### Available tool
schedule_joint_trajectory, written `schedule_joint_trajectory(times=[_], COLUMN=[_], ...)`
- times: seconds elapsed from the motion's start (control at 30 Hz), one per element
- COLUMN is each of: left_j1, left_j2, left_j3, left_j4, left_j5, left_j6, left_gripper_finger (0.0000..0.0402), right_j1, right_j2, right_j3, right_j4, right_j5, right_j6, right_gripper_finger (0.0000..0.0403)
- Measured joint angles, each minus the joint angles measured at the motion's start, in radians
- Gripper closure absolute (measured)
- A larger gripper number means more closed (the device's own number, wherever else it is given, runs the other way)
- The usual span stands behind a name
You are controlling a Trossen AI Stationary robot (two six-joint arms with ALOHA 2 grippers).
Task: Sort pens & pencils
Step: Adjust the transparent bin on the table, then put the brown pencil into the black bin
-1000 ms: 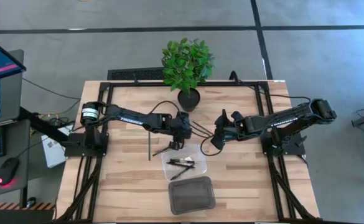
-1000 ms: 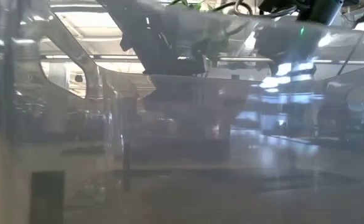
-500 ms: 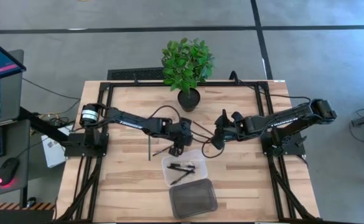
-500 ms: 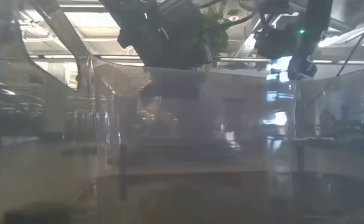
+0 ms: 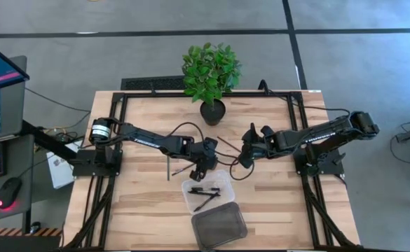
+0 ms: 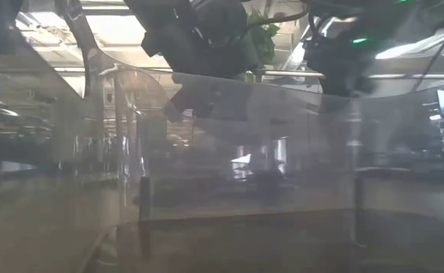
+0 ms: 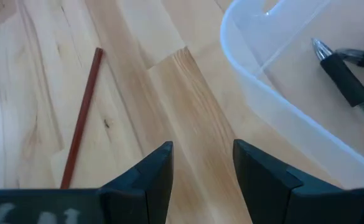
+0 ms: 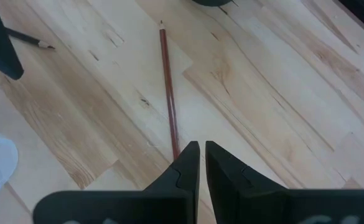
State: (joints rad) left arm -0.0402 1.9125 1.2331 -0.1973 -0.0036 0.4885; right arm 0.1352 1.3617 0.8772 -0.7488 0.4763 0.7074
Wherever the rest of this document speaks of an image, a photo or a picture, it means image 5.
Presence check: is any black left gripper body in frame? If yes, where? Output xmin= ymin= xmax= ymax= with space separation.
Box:
xmin=190 ymin=136 xmax=219 ymax=173

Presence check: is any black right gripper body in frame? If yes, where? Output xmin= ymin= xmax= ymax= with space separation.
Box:
xmin=242 ymin=131 xmax=281 ymax=158

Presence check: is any dark thin pencil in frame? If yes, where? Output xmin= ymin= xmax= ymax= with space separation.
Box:
xmin=171 ymin=162 xmax=197 ymax=177

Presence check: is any red-brown pencil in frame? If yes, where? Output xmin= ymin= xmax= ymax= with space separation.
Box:
xmin=216 ymin=135 xmax=243 ymax=154

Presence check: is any clear plastic container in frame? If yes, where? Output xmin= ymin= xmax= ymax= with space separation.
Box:
xmin=181 ymin=170 xmax=236 ymax=215

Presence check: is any dark grey plastic container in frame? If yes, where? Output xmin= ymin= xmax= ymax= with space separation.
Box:
xmin=190 ymin=201 xmax=249 ymax=251

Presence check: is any green plant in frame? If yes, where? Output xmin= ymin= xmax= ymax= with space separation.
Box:
xmin=182 ymin=41 xmax=242 ymax=126

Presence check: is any black perforated floor mat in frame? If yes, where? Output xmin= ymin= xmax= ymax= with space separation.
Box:
xmin=120 ymin=75 xmax=188 ymax=91

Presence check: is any white cardboard box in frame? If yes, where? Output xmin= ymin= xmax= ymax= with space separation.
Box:
xmin=46 ymin=141 xmax=83 ymax=190

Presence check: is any grey side desk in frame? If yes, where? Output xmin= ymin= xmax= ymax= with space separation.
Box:
xmin=0 ymin=134 xmax=36 ymax=225

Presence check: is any black computer mouse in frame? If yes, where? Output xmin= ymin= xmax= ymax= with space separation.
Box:
xmin=0 ymin=176 xmax=23 ymax=211

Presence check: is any grey display screen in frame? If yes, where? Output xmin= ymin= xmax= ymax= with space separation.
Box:
xmin=0 ymin=55 xmax=27 ymax=143

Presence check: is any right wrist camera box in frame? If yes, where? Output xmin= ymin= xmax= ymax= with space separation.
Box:
xmin=238 ymin=152 xmax=253 ymax=169

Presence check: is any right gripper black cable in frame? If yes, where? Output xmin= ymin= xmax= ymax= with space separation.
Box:
xmin=229 ymin=153 xmax=256 ymax=182

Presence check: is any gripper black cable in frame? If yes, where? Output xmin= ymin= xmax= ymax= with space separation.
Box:
xmin=169 ymin=121 xmax=241 ymax=166
xmin=229 ymin=153 xmax=256 ymax=182

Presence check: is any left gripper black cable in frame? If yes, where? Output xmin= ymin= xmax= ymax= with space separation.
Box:
xmin=169 ymin=121 xmax=241 ymax=166

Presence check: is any black power cable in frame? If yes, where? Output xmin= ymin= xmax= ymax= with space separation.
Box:
xmin=257 ymin=78 xmax=353 ymax=118

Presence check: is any black aluminium table frame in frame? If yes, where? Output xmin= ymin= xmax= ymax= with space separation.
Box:
xmin=62 ymin=90 xmax=360 ymax=250

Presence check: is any thin black floor cable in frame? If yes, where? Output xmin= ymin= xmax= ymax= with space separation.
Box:
xmin=24 ymin=86 xmax=92 ymax=141

